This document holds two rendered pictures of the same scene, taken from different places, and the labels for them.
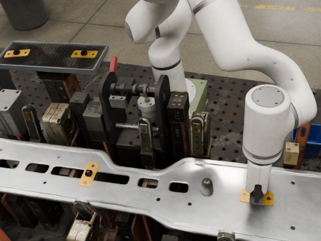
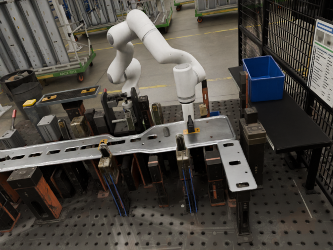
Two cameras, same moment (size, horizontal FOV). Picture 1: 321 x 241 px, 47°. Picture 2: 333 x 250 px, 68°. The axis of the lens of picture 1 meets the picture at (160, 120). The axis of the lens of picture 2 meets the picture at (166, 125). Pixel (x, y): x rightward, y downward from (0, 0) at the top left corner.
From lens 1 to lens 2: 0.49 m
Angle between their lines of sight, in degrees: 16
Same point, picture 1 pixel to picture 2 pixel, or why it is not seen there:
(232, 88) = (170, 109)
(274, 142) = (190, 88)
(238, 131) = not seen: hidden behind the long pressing
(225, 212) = not seen: hidden behind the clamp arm
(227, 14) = (157, 36)
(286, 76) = (189, 60)
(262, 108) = (180, 69)
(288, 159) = (202, 112)
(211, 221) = (172, 144)
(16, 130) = (54, 136)
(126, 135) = (118, 127)
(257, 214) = (194, 137)
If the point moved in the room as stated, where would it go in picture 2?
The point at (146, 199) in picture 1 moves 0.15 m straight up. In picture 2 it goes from (137, 145) to (129, 120)
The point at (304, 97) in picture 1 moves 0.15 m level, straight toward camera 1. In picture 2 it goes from (198, 67) to (197, 82)
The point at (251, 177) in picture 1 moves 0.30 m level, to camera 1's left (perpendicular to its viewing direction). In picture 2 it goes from (185, 111) to (122, 134)
